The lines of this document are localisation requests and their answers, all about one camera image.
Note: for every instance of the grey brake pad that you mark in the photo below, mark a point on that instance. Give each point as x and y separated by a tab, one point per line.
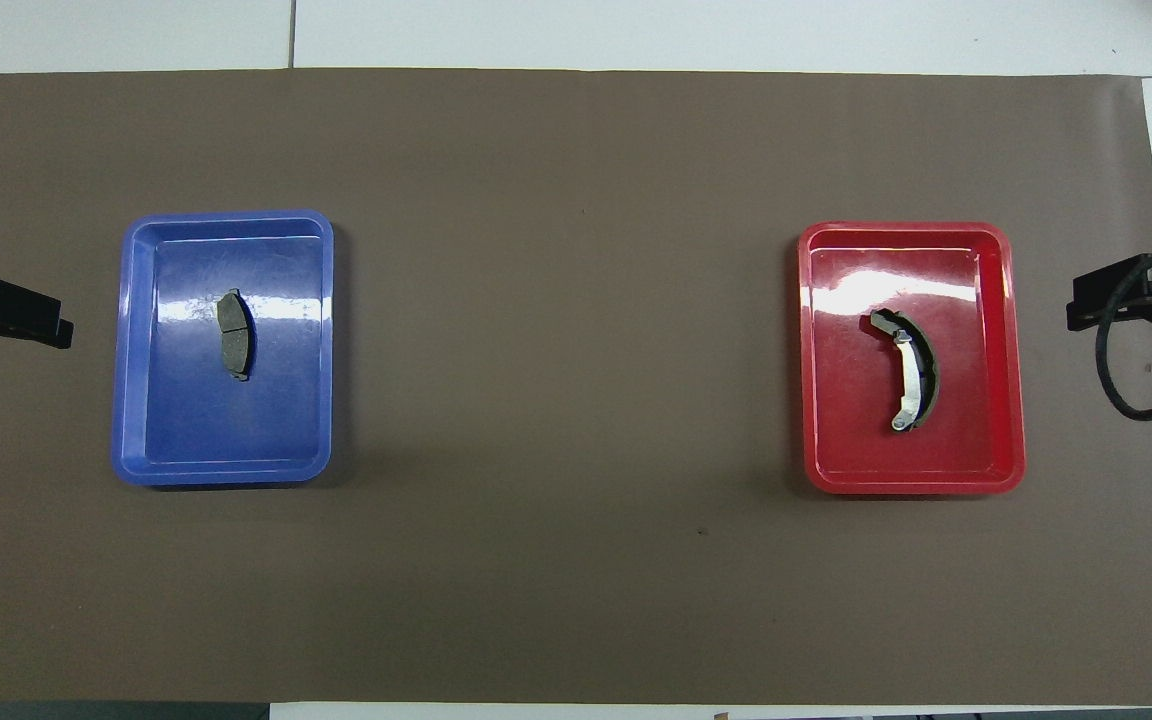
234	335

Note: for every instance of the curved brake shoe metal web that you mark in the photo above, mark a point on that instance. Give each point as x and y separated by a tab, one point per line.
908	385

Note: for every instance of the blue plastic tray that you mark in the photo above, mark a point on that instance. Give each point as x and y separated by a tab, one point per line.
186	430

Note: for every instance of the red plastic tray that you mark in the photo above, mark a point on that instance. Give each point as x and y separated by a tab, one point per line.
966	440

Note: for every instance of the brown table mat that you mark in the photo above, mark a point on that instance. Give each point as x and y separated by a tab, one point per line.
576	200

